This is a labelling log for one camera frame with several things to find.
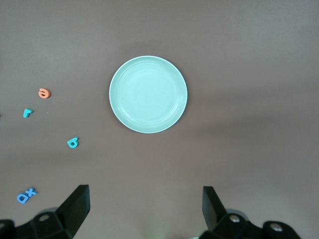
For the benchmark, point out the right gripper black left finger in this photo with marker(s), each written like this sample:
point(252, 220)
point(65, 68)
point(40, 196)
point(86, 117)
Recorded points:
point(73, 209)

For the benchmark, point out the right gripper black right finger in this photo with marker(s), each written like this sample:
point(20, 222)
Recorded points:
point(214, 214)

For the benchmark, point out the teal foam letter d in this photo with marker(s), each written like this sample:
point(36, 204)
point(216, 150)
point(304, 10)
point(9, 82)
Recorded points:
point(76, 140)

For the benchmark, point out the teal foam letter r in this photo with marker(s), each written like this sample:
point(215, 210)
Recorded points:
point(25, 113)

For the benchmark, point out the orange foam letter e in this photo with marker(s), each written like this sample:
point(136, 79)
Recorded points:
point(47, 94)

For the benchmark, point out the blue foam letter x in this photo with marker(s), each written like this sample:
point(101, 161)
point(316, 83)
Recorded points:
point(31, 192)

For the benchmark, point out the brown table cover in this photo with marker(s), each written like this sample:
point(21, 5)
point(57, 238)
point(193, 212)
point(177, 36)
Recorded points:
point(224, 161)

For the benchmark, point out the blue foam letter D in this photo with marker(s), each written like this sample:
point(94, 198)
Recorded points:
point(18, 198)

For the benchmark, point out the mint green plastic plate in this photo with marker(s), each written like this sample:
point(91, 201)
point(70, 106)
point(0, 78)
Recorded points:
point(148, 94)

